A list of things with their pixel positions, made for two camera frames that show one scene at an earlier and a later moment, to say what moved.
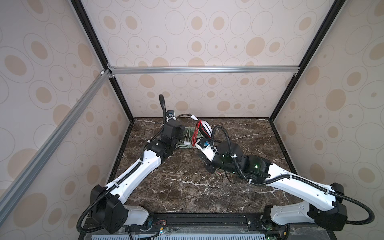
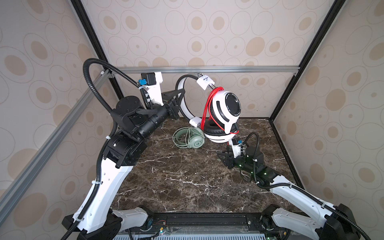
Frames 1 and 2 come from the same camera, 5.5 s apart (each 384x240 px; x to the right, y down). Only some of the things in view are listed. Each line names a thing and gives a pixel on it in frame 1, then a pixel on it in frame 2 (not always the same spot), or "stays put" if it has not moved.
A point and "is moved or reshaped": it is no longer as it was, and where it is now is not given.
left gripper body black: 180,135 to 171,109
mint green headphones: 192,135 stays put
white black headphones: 203,127 is moved or reshaped
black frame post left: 93,37 stays put
